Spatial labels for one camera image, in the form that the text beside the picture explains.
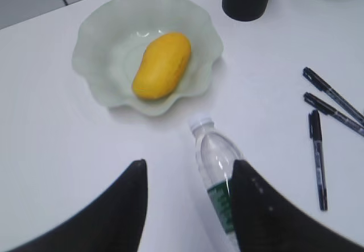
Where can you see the clear water bottle green label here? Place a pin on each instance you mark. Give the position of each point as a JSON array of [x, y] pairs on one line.
[[215, 157]]

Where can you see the frosted wavy glass plate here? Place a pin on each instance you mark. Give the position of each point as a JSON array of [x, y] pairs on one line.
[[112, 40]]

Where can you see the yellow mango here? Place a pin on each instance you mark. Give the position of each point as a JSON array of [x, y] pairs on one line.
[[163, 65]]

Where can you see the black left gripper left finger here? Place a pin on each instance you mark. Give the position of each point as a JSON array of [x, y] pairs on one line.
[[114, 221]]

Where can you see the black marker pen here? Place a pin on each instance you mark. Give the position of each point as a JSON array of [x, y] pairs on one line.
[[316, 137], [326, 109], [323, 86]]

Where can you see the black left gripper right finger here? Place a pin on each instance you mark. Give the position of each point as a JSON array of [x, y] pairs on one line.
[[264, 220]]

